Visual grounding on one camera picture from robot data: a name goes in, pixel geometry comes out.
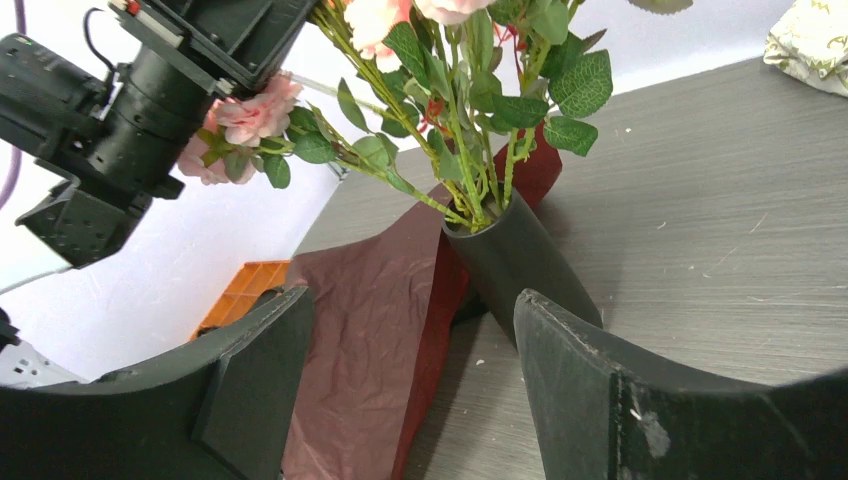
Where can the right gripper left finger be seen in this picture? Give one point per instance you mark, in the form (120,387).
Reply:
(217,407)

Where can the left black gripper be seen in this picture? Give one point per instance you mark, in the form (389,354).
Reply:
(192,53)

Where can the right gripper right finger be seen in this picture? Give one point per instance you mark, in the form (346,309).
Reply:
(605,408)

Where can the large pink rose stem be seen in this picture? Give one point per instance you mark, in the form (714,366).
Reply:
(239,138)

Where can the peach orange rose stem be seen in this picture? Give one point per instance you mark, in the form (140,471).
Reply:
(420,58)

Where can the cream peach rose stem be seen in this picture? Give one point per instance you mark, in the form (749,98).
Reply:
(565,79)

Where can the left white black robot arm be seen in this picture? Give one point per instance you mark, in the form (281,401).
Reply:
(53,110)

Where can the black cylindrical vase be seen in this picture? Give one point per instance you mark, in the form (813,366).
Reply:
(513,253)

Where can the orange wooden compartment tray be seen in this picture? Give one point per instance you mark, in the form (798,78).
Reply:
(251,280)

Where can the cream patterned cloth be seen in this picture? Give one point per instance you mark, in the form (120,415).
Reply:
(809,44)

